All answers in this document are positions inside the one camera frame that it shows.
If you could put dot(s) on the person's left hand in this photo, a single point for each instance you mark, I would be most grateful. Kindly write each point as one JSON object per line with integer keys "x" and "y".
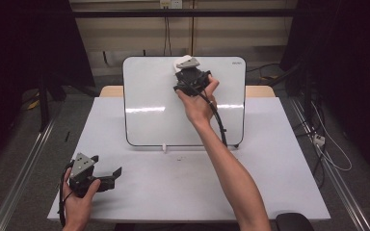
{"x": 77, "y": 208}

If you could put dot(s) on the light wooden table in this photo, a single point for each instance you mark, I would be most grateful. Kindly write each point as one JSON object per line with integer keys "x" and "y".
{"x": 111, "y": 91}

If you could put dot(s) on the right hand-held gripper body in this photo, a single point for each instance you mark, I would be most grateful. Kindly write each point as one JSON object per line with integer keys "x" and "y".
{"x": 191, "y": 78}

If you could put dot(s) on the person's right hand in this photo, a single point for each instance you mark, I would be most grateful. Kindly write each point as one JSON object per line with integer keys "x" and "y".
{"x": 199, "y": 109}

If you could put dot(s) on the black whiteboard foot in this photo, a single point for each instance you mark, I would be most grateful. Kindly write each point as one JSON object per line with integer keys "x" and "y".
{"x": 236, "y": 146}

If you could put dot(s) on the aluminium floor rail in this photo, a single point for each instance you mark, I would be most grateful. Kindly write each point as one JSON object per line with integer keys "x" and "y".
{"x": 19, "y": 179}
{"x": 337, "y": 179}

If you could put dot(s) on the white whiteboard support clip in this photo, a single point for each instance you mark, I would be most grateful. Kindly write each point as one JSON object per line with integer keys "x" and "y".
{"x": 164, "y": 147}

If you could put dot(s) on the dark curtain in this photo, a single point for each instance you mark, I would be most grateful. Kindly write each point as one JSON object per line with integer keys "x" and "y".
{"x": 22, "y": 41}
{"x": 350, "y": 64}

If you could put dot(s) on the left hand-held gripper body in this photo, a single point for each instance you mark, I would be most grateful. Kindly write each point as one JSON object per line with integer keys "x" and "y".
{"x": 82, "y": 174}

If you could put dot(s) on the white power strip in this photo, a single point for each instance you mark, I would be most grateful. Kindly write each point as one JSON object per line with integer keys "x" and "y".
{"x": 319, "y": 140}

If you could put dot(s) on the black metal stand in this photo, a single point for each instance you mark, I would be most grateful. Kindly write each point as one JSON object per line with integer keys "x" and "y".
{"x": 44, "y": 106}

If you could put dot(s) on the white wall socket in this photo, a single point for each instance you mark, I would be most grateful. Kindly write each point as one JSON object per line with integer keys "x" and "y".
{"x": 171, "y": 3}

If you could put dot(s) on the person's dark clothing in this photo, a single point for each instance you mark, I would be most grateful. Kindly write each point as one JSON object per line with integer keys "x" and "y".
{"x": 294, "y": 223}

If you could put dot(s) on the black horizontal metal bar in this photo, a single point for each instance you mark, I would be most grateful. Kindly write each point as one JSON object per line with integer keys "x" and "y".
{"x": 125, "y": 12}

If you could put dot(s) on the white magnetic whiteboard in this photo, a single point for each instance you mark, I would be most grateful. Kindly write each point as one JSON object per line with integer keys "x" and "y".
{"x": 147, "y": 96}

